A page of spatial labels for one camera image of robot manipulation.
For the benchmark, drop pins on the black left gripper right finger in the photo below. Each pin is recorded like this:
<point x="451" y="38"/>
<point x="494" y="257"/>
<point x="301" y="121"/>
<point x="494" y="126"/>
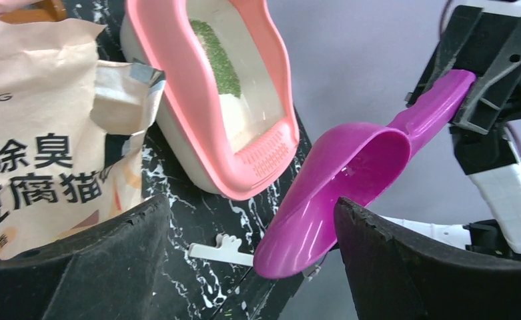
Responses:
<point x="397" y="273"/>

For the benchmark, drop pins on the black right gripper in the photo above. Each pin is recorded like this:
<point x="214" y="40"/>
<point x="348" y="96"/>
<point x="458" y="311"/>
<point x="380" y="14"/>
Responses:
<point x="484" y="38"/>

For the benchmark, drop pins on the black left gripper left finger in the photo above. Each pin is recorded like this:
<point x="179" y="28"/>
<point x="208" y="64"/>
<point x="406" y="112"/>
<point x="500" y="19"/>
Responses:
<point x="105" y="272"/>

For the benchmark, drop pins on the grey bag sealing clip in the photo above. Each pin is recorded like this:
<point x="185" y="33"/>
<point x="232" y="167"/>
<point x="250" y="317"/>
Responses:
<point x="226" y="250"/>

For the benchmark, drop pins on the purple litter scoop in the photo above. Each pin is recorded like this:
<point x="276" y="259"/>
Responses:
<point x="356" y="160"/>

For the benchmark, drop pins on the cat litter bag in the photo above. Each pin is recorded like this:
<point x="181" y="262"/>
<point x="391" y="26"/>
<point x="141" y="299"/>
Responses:
<point x="72" y="128"/>

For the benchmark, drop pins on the pink cat litter box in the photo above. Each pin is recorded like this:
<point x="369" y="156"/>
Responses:
<point x="227" y="110"/>

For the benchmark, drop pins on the orange wooden shelf rack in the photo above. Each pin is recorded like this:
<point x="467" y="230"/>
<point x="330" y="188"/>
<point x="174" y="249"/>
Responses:
<point x="35" y="11"/>

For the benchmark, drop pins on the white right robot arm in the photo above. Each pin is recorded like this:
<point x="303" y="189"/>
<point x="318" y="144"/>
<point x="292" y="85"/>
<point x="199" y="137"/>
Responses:
<point x="493" y="163"/>

